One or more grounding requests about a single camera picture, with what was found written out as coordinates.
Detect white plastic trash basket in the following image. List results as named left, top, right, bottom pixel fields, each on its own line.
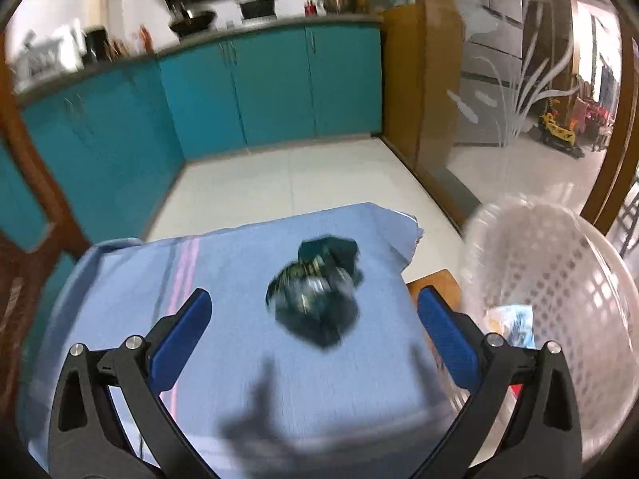
left=459, top=196, right=638, bottom=467

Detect white blue paper cup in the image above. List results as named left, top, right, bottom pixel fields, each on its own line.
left=484, top=305, right=536, bottom=349

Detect dark green wrapper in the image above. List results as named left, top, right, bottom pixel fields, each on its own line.
left=265, top=236, right=363, bottom=349

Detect red small bottle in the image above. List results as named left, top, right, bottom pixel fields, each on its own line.
left=304, top=0, right=318, bottom=16

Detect blue striped cloth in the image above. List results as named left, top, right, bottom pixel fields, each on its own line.
left=18, top=203, right=455, bottom=478

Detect teal kitchen cabinets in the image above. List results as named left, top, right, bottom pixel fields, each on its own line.
left=17, top=15, right=382, bottom=243

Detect yellow toy vehicle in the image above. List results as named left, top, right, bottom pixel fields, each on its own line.
left=537, top=111, right=585, bottom=159

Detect black wok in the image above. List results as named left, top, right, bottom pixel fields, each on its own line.
left=169, top=3, right=216, bottom=40

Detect carved wooden chair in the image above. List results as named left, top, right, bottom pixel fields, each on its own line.
left=1, top=59, right=90, bottom=421

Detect etched glass sliding door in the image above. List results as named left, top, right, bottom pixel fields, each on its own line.
left=416, top=0, right=638, bottom=232

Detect black cooking pot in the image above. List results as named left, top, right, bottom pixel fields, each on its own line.
left=238, top=0, right=276, bottom=21

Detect wooden glass display cabinet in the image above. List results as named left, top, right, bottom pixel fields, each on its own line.
left=359, top=0, right=426, bottom=168

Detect brown sauce bottle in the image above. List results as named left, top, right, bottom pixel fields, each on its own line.
left=139, top=25, right=154, bottom=53

